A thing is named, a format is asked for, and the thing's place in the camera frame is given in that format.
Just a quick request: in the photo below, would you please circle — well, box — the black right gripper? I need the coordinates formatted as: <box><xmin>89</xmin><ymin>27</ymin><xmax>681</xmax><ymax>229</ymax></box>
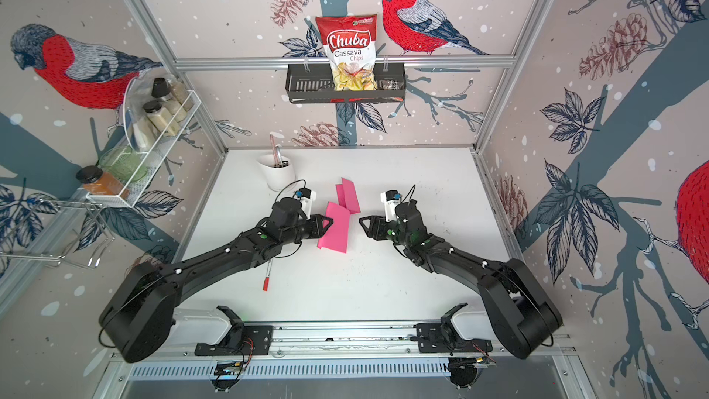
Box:
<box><xmin>356</xmin><ymin>214</ymin><xmax>411</xmax><ymax>250</ymax></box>

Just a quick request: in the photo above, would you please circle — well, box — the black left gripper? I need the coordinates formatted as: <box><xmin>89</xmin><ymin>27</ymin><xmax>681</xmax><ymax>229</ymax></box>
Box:
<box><xmin>281</xmin><ymin>213</ymin><xmax>336</xmax><ymax>246</ymax></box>

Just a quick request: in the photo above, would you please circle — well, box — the pink square paper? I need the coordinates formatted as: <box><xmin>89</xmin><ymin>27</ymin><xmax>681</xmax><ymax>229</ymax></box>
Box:
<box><xmin>317</xmin><ymin>202</ymin><xmax>351</xmax><ymax>253</ymax></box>
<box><xmin>335</xmin><ymin>178</ymin><xmax>361</xmax><ymax>214</ymax></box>

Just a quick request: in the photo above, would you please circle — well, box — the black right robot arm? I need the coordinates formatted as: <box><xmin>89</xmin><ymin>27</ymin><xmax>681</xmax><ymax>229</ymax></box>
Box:
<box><xmin>359</xmin><ymin>200</ymin><xmax>563</xmax><ymax>360</ymax></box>

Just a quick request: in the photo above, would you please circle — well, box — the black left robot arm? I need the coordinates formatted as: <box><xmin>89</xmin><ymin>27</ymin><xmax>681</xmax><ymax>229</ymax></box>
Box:
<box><xmin>99</xmin><ymin>197</ymin><xmax>335</xmax><ymax>363</ymax></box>

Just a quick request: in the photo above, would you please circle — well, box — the white cup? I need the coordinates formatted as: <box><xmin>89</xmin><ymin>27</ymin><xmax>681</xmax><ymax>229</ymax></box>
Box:
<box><xmin>257</xmin><ymin>154</ymin><xmax>297</xmax><ymax>192</ymax></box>

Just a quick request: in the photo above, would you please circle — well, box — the red marker pen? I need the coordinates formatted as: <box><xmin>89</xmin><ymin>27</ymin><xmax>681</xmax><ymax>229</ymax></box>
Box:
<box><xmin>262</xmin><ymin>259</ymin><xmax>274</xmax><ymax>292</ymax></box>

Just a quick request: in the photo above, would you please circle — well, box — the pink pen in cup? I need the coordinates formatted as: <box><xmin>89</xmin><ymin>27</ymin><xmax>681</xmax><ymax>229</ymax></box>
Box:
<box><xmin>270</xmin><ymin>134</ymin><xmax>284</xmax><ymax>168</ymax></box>

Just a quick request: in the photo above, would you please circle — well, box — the Chuba cassava chips bag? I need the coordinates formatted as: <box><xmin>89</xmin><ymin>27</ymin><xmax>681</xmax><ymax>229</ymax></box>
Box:
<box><xmin>316</xmin><ymin>15</ymin><xmax>377</xmax><ymax>92</ymax></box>

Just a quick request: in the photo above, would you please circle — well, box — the beige spice bottle black cap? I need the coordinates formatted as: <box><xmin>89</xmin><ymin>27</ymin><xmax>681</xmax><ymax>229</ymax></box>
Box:
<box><xmin>143</xmin><ymin>100</ymin><xmax>180</xmax><ymax>137</ymax></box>

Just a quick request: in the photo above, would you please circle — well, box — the green glass jar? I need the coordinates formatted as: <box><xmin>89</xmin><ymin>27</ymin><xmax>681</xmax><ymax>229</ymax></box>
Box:
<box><xmin>99</xmin><ymin>145</ymin><xmax>148</xmax><ymax>184</ymax></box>

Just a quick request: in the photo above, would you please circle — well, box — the orange spice jar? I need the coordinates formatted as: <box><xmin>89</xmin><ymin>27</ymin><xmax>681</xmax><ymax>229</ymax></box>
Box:
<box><xmin>76</xmin><ymin>166</ymin><xmax>129</xmax><ymax>199</ymax></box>

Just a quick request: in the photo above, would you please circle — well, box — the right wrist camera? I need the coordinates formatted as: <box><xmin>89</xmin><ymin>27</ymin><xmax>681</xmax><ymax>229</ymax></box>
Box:
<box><xmin>380</xmin><ymin>190</ymin><xmax>403</xmax><ymax>222</ymax></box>

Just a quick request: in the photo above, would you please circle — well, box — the aluminium mounting rail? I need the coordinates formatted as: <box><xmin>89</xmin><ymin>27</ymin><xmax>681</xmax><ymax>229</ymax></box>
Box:
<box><xmin>113</xmin><ymin>318</ymin><xmax>577</xmax><ymax>364</ymax></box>

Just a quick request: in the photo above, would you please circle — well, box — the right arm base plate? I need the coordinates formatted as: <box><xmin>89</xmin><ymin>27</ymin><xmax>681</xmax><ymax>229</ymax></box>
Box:
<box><xmin>411</xmin><ymin>302</ymin><xmax>493</xmax><ymax>355</ymax></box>

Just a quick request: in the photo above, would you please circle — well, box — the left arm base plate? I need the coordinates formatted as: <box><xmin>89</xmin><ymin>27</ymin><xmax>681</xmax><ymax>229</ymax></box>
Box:
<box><xmin>195</xmin><ymin>306</ymin><xmax>274</xmax><ymax>357</ymax></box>

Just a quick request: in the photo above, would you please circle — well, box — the black wire basket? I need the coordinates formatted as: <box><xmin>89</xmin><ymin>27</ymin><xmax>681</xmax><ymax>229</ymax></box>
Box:
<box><xmin>285</xmin><ymin>63</ymin><xmax>406</xmax><ymax>104</ymax></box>

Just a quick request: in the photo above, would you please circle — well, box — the white wire shelf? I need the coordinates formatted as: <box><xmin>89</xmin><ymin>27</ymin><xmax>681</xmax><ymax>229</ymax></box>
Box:
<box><xmin>87</xmin><ymin>68</ymin><xmax>202</xmax><ymax>208</ymax></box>

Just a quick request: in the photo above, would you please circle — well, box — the chrome wire hook rack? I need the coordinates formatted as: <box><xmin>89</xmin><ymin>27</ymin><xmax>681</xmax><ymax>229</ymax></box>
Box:
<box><xmin>1</xmin><ymin>194</ymin><xmax>116</xmax><ymax>269</ymax></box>

